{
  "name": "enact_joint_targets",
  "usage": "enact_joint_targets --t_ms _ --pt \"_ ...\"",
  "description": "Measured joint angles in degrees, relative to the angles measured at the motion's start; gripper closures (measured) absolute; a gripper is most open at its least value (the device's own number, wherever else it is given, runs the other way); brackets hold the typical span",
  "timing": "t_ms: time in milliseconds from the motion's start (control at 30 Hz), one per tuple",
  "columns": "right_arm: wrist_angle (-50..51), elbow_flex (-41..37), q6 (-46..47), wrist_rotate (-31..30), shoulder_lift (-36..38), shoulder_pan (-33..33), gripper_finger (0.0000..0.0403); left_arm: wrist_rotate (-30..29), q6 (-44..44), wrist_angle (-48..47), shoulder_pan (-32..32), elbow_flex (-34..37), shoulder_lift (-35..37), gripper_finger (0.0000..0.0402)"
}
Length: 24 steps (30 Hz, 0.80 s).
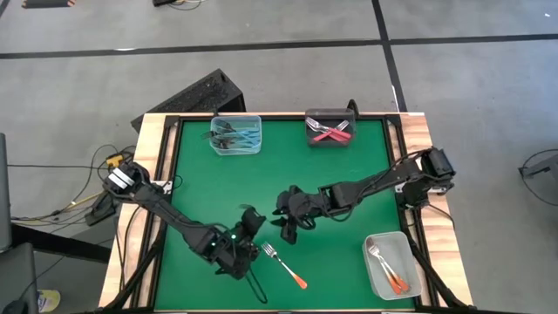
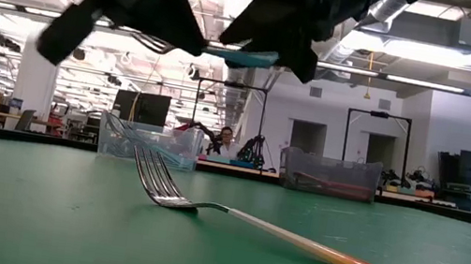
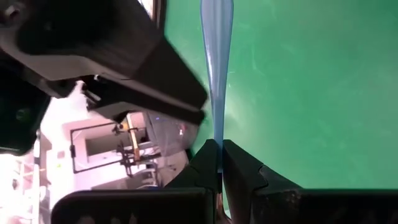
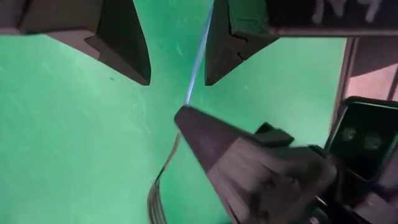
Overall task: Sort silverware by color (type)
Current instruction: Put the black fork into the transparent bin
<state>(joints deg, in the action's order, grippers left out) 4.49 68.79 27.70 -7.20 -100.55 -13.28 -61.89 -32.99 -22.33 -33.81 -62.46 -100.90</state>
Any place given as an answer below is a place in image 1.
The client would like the clear plastic container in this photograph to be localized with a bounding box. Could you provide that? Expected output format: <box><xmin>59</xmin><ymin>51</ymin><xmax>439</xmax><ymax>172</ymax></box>
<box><xmin>209</xmin><ymin>114</ymin><xmax>262</xmax><ymax>156</ymax></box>

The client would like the frosted white plastic container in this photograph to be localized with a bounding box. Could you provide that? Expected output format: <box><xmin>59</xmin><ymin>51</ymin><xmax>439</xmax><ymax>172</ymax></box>
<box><xmin>362</xmin><ymin>230</ymin><xmax>423</xmax><ymax>301</ymax></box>

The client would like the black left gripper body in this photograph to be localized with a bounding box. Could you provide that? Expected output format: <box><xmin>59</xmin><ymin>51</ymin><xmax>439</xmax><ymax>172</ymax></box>
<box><xmin>238</xmin><ymin>208</ymin><xmax>267</xmax><ymax>245</ymax></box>

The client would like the black perforated crate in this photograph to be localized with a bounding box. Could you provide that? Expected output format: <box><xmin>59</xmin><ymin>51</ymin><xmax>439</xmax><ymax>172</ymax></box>
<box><xmin>130</xmin><ymin>68</ymin><xmax>248</xmax><ymax>133</ymax></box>

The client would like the black stand base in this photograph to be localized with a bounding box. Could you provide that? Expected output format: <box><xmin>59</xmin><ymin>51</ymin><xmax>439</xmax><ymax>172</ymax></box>
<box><xmin>85</xmin><ymin>191</ymin><xmax>119</xmax><ymax>227</ymax></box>

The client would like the black floor cable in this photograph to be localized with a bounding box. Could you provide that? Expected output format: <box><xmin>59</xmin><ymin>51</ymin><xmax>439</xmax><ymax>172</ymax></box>
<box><xmin>6</xmin><ymin>143</ymin><xmax>132</xmax><ymax>175</ymax></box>

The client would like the black device with cables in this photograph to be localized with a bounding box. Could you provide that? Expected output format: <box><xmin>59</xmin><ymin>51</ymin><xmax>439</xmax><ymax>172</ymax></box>
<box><xmin>152</xmin><ymin>0</ymin><xmax>204</xmax><ymax>11</ymax></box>

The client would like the yellow and blue object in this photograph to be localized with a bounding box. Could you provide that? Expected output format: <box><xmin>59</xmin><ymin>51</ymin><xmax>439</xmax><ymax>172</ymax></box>
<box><xmin>37</xmin><ymin>289</ymin><xmax>61</xmax><ymax>313</ymax></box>

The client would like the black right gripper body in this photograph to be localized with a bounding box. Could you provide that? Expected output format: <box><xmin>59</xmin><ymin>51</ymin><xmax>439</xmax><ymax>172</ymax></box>
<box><xmin>287</xmin><ymin>186</ymin><xmax>323</xmax><ymax>228</ymax></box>

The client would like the grey panel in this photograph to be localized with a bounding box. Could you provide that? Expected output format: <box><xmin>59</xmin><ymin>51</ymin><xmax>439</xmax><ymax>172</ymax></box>
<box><xmin>0</xmin><ymin>133</ymin><xmax>12</xmax><ymax>252</ymax></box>

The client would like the black beam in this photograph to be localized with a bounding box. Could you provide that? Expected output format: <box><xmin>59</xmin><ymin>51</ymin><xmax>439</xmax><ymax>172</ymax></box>
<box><xmin>10</xmin><ymin>222</ymin><xmax>112</xmax><ymax>263</ymax></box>

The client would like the dark smoked plastic container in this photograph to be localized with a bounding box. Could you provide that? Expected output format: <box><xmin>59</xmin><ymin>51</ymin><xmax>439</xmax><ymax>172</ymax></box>
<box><xmin>304</xmin><ymin>107</ymin><xmax>357</xmax><ymax>148</ymax></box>

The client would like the green table mat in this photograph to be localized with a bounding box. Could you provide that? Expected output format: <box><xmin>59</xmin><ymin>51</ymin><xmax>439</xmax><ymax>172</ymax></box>
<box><xmin>154</xmin><ymin>118</ymin><xmax>416</xmax><ymax>311</ymax></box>

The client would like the grey stand leg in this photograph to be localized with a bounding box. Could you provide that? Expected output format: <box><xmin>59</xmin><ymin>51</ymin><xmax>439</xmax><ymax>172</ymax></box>
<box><xmin>518</xmin><ymin>152</ymin><xmax>558</xmax><ymax>179</ymax></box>

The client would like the black bar with orange tip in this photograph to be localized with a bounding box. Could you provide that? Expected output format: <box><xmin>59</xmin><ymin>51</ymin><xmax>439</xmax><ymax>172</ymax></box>
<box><xmin>21</xmin><ymin>0</ymin><xmax>78</xmax><ymax>10</ymax></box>

